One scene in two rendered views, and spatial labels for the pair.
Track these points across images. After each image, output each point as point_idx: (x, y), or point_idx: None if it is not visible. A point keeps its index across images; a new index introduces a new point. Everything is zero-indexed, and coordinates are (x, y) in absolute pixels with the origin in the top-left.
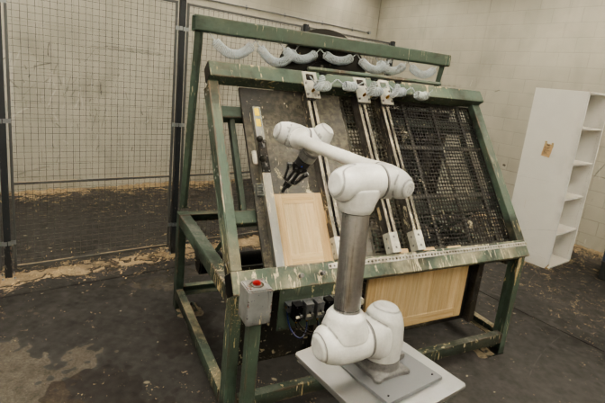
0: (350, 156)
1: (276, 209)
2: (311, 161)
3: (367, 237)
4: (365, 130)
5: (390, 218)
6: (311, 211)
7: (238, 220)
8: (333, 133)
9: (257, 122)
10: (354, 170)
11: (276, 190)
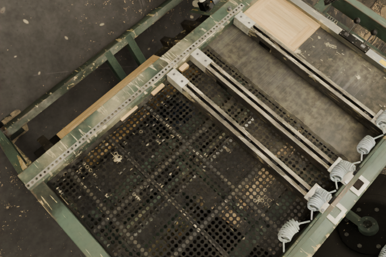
0: None
1: (308, 18)
2: None
3: (223, 55)
4: (304, 137)
5: (219, 74)
6: (284, 35)
7: (321, 1)
8: None
9: (384, 61)
10: None
11: (319, 33)
